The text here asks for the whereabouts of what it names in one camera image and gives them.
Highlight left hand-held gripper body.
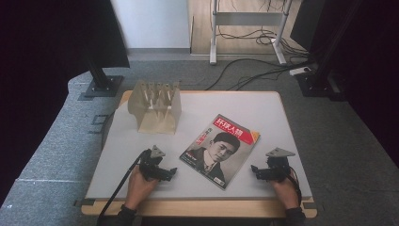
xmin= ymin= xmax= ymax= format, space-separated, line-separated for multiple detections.
xmin=138 ymin=144 xmax=167 ymax=182

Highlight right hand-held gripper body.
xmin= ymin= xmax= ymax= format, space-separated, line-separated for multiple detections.
xmin=264 ymin=147 xmax=296 ymax=183

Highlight person's left hand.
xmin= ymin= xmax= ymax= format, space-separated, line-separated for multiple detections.
xmin=124 ymin=165 xmax=160 ymax=212

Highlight person's right hand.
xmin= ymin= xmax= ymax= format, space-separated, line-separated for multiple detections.
xmin=270 ymin=175 xmax=301 ymax=211

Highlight magazine with portrait cover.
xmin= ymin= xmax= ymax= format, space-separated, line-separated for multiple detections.
xmin=179 ymin=113 xmax=262 ymax=191

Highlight wooden magazine rack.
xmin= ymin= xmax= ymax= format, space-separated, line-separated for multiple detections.
xmin=127 ymin=79 xmax=183 ymax=136

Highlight white power strip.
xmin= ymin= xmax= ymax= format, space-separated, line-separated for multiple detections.
xmin=288 ymin=66 xmax=312 ymax=77

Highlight black curtain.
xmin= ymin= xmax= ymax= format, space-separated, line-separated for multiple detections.
xmin=0 ymin=0 xmax=131 ymax=202

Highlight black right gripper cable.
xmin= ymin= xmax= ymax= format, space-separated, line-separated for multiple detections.
xmin=287 ymin=165 xmax=303 ymax=205

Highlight black stand with base plate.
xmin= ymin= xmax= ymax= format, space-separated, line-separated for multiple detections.
xmin=84 ymin=58 xmax=125 ymax=99

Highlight black floor cables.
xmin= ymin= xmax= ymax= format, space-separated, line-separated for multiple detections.
xmin=204 ymin=27 xmax=316 ymax=92

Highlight black metal frame stand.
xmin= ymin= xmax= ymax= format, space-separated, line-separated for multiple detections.
xmin=295 ymin=0 xmax=361 ymax=102

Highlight white metal stand frame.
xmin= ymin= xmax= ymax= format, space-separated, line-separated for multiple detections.
xmin=209 ymin=0 xmax=295 ymax=66

